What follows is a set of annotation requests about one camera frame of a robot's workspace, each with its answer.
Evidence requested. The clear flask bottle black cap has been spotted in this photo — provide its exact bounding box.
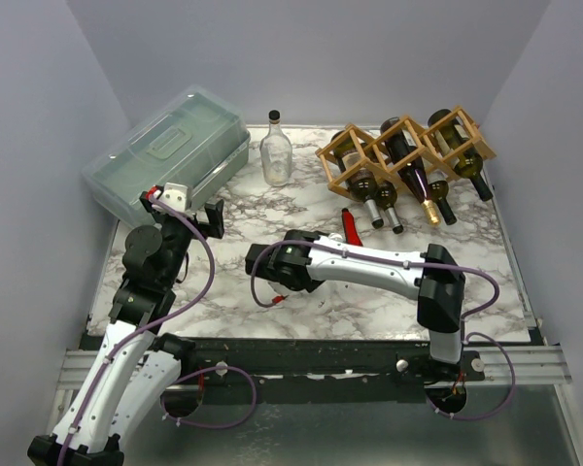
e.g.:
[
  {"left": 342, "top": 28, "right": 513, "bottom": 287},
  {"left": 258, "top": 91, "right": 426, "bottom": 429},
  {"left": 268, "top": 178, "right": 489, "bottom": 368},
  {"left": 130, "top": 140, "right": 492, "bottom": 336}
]
[{"left": 259, "top": 110, "right": 292, "bottom": 186}]

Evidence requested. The clear glass bottle blue cap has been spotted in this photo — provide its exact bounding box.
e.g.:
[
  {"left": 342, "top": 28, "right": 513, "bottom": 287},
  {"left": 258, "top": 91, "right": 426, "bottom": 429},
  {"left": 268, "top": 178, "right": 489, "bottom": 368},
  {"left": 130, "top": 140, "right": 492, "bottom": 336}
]
[{"left": 328, "top": 233, "right": 344, "bottom": 242}]

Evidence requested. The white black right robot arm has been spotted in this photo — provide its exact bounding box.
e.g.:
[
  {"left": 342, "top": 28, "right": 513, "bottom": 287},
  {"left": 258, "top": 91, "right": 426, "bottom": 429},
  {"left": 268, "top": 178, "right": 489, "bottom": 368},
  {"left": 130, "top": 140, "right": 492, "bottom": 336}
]
[{"left": 245, "top": 229, "right": 465, "bottom": 381}]

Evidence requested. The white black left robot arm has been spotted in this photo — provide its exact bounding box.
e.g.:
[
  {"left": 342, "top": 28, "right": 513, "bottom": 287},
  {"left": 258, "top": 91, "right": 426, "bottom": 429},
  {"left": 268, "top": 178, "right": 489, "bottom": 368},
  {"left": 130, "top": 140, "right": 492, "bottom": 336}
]
[{"left": 27, "top": 183, "right": 224, "bottom": 465}]

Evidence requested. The green bottle Italia label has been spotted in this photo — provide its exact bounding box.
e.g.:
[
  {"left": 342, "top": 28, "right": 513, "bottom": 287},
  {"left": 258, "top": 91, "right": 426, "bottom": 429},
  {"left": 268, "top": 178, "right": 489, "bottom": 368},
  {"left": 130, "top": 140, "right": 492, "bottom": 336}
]
[{"left": 333, "top": 137, "right": 384, "bottom": 229}]

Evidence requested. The wooden wine rack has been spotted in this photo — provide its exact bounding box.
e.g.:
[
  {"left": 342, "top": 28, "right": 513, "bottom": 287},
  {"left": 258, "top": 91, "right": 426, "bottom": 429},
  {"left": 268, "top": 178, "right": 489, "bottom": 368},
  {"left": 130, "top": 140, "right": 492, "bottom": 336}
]
[{"left": 316, "top": 106, "right": 497, "bottom": 199}]

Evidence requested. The dark red wine bottle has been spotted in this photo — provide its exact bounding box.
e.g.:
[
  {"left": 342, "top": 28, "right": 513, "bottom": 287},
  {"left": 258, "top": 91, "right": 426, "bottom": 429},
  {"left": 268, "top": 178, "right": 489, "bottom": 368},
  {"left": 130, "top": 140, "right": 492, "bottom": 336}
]
[{"left": 384, "top": 127, "right": 440, "bottom": 226}]

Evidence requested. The green wine bottle far right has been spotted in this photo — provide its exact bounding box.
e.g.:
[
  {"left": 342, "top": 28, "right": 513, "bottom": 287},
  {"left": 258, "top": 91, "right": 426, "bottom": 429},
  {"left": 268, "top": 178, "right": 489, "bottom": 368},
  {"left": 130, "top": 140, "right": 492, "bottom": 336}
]
[{"left": 429, "top": 116, "right": 493, "bottom": 202}]

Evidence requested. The green plastic toolbox clear lid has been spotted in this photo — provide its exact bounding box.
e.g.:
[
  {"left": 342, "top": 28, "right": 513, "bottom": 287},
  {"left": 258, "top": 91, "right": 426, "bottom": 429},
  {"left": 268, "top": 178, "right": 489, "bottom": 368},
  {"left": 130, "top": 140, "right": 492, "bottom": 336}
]
[{"left": 83, "top": 85, "right": 251, "bottom": 227}]

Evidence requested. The red black corkscrew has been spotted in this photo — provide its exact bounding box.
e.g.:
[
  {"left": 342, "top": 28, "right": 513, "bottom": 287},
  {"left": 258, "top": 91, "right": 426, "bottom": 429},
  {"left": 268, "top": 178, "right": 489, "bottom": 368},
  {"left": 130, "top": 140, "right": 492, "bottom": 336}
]
[{"left": 341, "top": 208, "right": 363, "bottom": 247}]

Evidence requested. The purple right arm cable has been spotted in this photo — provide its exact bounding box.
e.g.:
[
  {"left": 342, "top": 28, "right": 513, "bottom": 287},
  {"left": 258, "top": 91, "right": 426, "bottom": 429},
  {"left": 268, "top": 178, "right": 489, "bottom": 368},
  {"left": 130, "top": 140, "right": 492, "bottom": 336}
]
[{"left": 250, "top": 242, "right": 518, "bottom": 422}]

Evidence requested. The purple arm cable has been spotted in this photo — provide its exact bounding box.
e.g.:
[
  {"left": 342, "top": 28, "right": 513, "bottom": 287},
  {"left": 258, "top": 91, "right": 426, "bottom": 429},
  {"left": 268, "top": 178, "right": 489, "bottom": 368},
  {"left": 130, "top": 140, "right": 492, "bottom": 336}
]
[
  {"left": 250, "top": 242, "right": 518, "bottom": 422},
  {"left": 57, "top": 198, "right": 258, "bottom": 466}
]

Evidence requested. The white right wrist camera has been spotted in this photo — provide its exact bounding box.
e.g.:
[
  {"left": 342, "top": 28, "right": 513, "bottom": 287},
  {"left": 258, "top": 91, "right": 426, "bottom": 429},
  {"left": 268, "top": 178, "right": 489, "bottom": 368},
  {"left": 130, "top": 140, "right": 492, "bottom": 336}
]
[{"left": 267, "top": 282, "right": 291, "bottom": 307}]

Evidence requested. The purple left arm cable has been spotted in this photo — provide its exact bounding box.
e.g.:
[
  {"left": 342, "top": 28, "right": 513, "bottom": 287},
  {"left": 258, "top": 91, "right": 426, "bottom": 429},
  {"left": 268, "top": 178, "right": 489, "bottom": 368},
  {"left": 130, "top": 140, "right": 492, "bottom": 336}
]
[{"left": 57, "top": 198, "right": 258, "bottom": 466}]

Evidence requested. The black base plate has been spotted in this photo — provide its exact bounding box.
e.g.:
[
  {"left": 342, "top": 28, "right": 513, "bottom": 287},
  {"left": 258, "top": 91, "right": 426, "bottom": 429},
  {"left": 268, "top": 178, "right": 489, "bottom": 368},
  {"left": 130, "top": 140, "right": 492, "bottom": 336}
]
[{"left": 77, "top": 317, "right": 548, "bottom": 407}]

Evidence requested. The aluminium rail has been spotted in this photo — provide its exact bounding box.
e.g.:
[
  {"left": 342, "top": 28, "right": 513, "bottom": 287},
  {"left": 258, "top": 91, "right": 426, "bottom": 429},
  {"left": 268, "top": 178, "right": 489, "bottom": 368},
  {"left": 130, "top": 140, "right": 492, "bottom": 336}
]
[{"left": 57, "top": 345, "right": 572, "bottom": 390}]

